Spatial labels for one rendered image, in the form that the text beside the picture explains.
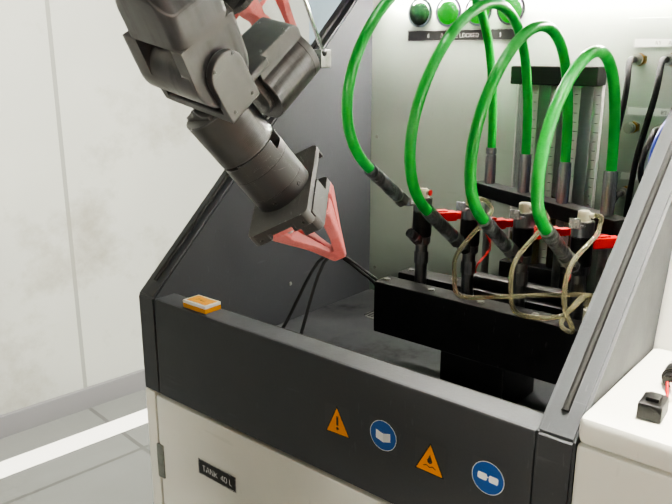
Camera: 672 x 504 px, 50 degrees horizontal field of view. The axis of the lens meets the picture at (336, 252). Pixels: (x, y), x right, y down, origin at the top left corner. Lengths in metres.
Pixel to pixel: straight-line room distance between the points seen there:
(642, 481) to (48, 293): 2.34
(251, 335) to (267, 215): 0.35
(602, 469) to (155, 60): 0.54
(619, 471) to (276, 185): 0.41
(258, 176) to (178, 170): 2.32
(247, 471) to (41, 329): 1.82
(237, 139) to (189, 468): 0.69
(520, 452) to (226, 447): 0.48
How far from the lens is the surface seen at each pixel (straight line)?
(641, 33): 1.22
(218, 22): 0.56
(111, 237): 2.85
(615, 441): 0.73
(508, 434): 0.78
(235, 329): 1.00
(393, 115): 1.43
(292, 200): 0.65
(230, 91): 0.58
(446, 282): 1.09
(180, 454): 1.21
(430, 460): 0.85
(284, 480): 1.03
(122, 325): 2.96
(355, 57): 0.91
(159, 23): 0.54
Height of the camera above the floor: 1.31
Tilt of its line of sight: 15 degrees down
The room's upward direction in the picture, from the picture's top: straight up
